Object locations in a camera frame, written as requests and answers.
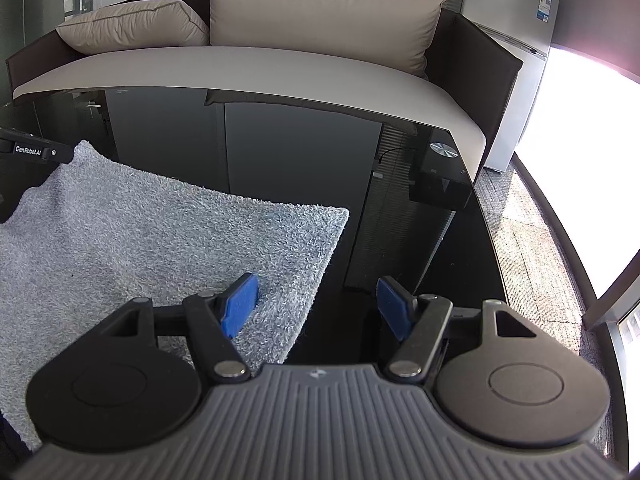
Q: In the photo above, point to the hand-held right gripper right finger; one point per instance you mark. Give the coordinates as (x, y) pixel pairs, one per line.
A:
(395, 310)

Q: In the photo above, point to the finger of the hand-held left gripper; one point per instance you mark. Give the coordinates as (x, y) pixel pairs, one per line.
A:
(30, 149)

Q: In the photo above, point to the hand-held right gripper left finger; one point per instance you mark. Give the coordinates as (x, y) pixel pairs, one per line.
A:
(240, 305)

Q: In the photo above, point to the grey fluffy towel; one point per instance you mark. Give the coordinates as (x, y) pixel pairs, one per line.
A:
(150, 240)

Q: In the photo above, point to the small beige cushion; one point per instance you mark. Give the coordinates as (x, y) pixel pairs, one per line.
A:
(135, 27)

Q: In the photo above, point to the round metal table fitting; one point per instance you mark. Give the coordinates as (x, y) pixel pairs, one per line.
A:
(443, 149)

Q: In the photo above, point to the dark brown sofa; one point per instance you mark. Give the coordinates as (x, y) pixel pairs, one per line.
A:
(250, 67)

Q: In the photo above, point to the large beige cushion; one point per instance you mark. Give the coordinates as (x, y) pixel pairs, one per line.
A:
(325, 15)

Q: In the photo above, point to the silver refrigerator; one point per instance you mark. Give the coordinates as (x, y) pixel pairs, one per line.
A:
(515, 25)

